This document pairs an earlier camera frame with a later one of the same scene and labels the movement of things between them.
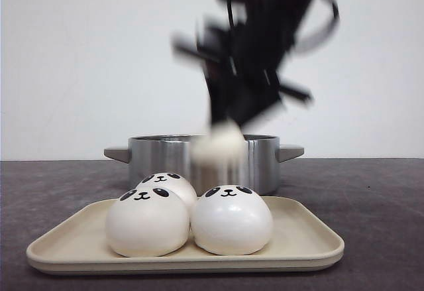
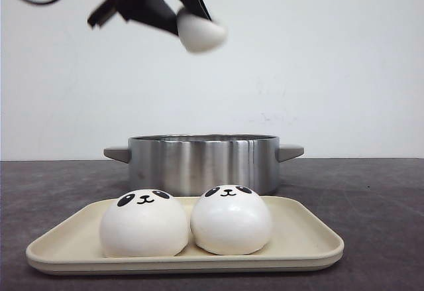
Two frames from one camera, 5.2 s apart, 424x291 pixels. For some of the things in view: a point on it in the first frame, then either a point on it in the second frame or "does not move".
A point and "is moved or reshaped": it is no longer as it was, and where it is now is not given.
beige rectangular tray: x=77 y=244 does not move
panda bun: x=172 y=182 is moved or reshaped
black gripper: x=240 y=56 -> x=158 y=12
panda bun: x=230 y=220 does not move
